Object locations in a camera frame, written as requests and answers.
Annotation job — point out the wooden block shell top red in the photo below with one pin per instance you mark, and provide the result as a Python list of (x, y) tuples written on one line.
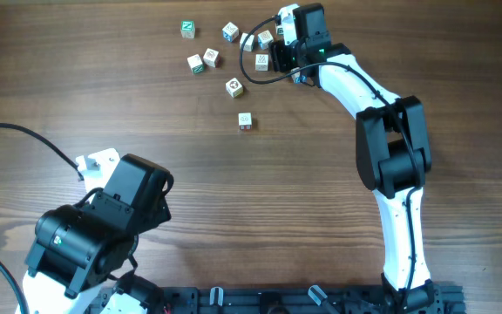
[(211, 57)]

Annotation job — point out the wooden block M top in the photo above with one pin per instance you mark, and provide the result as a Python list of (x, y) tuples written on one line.
[(261, 62)]

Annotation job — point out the wooden block green Z side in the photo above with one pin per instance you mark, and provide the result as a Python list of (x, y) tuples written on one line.
[(279, 30)]

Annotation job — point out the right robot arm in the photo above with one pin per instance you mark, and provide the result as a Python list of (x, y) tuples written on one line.
[(392, 146)]

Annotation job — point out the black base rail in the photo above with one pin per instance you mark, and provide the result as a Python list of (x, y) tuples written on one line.
[(353, 299)]

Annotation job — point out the wooden block green side left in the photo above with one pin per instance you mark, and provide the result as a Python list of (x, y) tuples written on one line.
[(195, 63)]

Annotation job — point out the wooden block blue X side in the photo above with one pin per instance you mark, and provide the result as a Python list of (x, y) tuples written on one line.
[(265, 39)]

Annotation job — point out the wooden block red U side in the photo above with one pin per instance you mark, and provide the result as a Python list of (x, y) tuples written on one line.
[(245, 121)]

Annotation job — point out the wooden block blue H side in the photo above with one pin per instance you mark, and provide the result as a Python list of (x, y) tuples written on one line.
[(299, 77)]

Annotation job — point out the plain white wooden block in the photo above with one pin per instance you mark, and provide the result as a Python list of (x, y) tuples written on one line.
[(247, 42)]

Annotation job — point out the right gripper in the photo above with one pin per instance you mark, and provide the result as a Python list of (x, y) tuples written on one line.
[(277, 59)]

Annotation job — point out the wooden block yellow side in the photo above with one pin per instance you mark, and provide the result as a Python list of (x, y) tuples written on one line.
[(234, 88)]

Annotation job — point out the wooden block green Z top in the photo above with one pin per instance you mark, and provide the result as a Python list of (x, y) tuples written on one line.
[(188, 29)]

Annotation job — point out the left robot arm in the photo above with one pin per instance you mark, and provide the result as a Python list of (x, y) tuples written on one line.
[(78, 246)]

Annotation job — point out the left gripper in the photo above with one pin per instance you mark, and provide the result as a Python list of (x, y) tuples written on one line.
[(159, 215)]

